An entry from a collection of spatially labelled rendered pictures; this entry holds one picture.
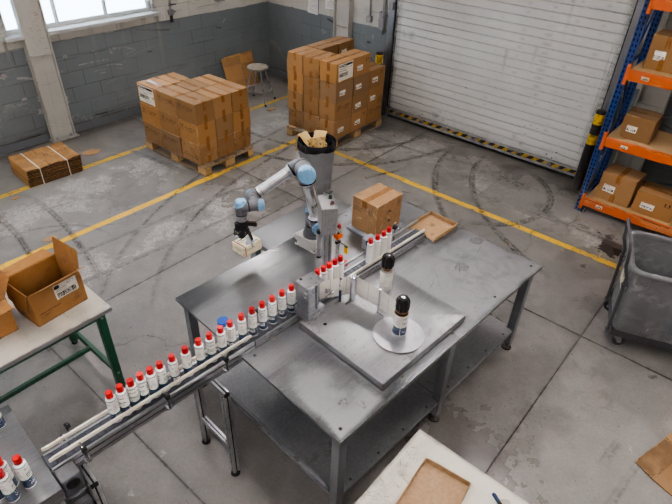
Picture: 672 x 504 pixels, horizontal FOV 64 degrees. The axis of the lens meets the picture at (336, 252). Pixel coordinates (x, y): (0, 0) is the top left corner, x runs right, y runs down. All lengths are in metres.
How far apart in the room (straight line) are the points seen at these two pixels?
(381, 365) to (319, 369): 0.35
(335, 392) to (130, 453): 1.55
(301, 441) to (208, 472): 0.63
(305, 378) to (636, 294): 2.70
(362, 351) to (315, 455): 0.75
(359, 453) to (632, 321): 2.48
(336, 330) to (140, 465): 1.55
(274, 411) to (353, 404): 0.88
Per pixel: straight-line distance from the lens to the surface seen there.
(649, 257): 5.11
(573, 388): 4.54
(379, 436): 3.60
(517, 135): 7.57
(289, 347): 3.23
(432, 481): 2.79
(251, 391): 3.82
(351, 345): 3.17
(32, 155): 7.44
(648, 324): 4.87
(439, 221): 4.41
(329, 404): 2.96
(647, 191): 6.60
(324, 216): 3.24
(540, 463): 4.02
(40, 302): 3.72
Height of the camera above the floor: 3.16
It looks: 36 degrees down
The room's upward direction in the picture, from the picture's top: 2 degrees clockwise
